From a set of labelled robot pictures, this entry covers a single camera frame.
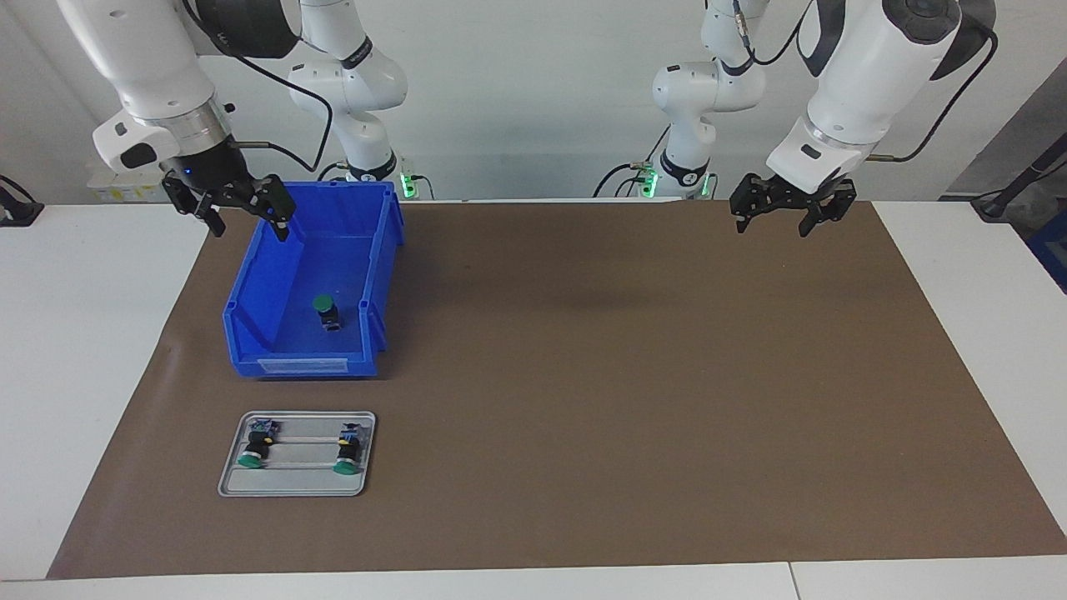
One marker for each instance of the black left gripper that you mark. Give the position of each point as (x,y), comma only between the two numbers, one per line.
(813,194)

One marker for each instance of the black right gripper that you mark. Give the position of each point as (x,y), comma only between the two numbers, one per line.
(210,171)

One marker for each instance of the green push button switch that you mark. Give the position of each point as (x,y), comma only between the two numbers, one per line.
(347,450)
(257,443)
(323,304)

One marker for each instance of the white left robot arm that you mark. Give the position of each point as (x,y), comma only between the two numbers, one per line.
(867,75)

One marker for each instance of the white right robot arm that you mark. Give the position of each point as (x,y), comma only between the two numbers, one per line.
(150,67)

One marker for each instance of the white box with label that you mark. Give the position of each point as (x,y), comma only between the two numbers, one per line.
(112,192)

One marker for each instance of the blue plastic storage bin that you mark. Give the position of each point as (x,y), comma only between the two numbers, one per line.
(292,333)

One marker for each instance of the black desk device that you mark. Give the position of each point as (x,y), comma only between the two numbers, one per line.
(17,208)

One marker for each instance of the blue crate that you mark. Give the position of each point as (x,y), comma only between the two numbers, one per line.
(1052,254)

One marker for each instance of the silver metal tray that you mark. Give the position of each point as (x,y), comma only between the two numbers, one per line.
(300,483)

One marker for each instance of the brown table mat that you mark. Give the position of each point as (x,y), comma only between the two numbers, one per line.
(667,467)

